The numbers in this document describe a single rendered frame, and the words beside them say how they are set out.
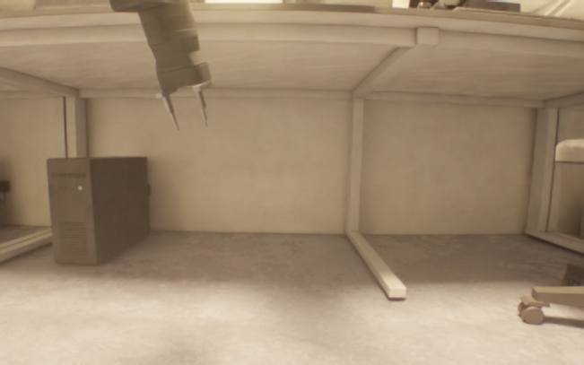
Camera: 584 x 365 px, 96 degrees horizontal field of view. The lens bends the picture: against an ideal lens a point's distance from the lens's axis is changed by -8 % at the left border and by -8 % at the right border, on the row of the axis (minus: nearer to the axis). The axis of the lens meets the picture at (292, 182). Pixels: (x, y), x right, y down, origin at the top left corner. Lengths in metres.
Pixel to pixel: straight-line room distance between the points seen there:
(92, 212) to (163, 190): 0.53
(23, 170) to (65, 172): 0.86
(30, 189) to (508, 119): 2.66
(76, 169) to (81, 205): 0.13
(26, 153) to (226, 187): 1.14
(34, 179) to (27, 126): 0.29
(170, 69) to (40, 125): 1.59
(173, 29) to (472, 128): 1.58
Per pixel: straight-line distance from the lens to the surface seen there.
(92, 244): 1.26
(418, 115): 1.66
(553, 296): 0.99
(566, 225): 2.23
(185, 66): 0.48
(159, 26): 0.47
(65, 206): 1.29
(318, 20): 0.75
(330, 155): 1.52
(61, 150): 1.81
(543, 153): 1.93
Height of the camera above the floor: 0.43
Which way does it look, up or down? 6 degrees down
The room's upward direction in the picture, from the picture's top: 1 degrees clockwise
